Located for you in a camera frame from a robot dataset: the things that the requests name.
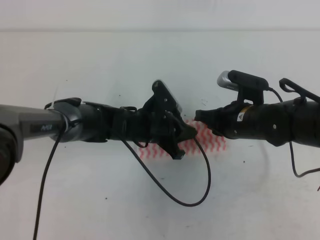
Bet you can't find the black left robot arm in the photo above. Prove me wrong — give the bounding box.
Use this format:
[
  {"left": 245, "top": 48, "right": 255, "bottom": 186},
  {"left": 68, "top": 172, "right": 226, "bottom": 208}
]
[{"left": 0, "top": 97, "right": 197, "bottom": 182}]

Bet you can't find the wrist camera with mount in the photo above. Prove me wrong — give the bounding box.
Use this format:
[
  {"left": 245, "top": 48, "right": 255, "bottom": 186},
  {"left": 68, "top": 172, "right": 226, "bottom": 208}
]
[
  {"left": 217, "top": 70, "right": 270, "bottom": 105},
  {"left": 152, "top": 79, "right": 182, "bottom": 115}
]

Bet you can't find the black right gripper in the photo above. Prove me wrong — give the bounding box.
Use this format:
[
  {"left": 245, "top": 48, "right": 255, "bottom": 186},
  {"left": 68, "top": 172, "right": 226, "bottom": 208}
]
[{"left": 194, "top": 101, "right": 260, "bottom": 139}]

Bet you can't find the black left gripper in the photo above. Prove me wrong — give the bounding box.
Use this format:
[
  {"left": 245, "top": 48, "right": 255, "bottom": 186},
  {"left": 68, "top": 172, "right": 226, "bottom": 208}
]
[{"left": 134, "top": 97, "right": 197, "bottom": 160}]

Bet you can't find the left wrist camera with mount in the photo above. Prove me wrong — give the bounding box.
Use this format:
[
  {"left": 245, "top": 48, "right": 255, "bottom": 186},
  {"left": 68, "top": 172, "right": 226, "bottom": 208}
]
[{"left": 152, "top": 79, "right": 182, "bottom": 115}]

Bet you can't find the black right camera cable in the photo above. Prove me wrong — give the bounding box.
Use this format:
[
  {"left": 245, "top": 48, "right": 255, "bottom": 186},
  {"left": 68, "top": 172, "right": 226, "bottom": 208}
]
[{"left": 264, "top": 77, "right": 320, "bottom": 193}]

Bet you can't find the black camera cable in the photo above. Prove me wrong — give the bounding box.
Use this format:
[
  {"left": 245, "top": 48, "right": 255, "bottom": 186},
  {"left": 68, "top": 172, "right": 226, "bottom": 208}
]
[
  {"left": 264, "top": 77, "right": 320, "bottom": 193},
  {"left": 32, "top": 112, "right": 212, "bottom": 240}
]

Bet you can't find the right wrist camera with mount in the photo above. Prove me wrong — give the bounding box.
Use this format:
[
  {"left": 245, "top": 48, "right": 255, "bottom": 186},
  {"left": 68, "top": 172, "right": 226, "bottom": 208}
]
[{"left": 217, "top": 70, "right": 270, "bottom": 105}]

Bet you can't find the pink white striped towel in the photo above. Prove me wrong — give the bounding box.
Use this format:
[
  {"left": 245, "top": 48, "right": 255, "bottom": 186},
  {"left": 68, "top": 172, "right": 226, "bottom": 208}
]
[{"left": 130, "top": 119, "right": 227, "bottom": 161}]

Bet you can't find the black left camera cable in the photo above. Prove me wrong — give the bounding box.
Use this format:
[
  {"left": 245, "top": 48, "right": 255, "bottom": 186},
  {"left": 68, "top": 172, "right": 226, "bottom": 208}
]
[{"left": 32, "top": 112, "right": 212, "bottom": 240}]

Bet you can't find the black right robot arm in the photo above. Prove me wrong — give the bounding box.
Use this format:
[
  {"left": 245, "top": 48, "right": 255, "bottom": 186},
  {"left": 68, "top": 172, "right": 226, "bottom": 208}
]
[{"left": 195, "top": 100, "right": 320, "bottom": 147}]

